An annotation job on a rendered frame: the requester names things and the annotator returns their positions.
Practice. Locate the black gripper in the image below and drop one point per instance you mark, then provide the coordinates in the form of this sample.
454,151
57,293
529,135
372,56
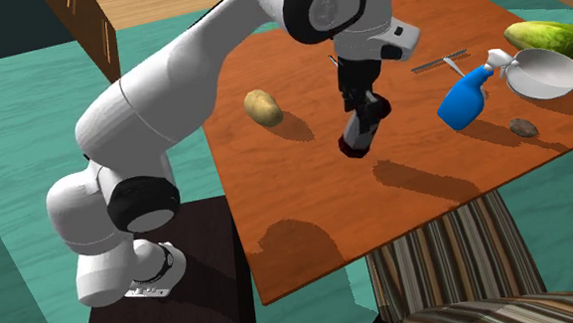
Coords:
358,75

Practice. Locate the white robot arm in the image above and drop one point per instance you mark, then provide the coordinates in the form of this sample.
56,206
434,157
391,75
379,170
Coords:
167,93

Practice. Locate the white cylinder with red ends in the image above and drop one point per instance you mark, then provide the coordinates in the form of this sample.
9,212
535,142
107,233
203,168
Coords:
360,131

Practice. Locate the silver spoon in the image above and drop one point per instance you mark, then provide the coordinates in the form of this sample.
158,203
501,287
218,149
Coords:
454,67

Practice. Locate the yellow-brown potato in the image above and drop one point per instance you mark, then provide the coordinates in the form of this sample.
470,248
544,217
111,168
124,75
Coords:
263,107

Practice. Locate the blue spray bottle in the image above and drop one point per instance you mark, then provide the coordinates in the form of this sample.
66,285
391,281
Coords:
460,100

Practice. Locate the brown wooden table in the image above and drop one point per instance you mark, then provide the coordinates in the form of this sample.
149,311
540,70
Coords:
307,194

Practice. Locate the small brown stone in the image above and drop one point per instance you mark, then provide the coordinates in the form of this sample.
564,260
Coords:
524,128

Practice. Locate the white bowl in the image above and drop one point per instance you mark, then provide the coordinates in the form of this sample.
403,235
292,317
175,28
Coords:
547,74

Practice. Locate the green yellow squash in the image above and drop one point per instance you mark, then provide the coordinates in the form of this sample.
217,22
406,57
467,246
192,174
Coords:
545,37

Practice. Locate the striped upholstered chair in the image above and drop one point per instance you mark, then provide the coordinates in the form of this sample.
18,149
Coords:
456,265

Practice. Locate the dark robot stand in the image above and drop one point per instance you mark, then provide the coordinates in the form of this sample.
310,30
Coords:
209,280

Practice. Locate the brown wooden cabinet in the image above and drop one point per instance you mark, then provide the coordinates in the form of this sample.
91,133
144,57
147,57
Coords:
99,38

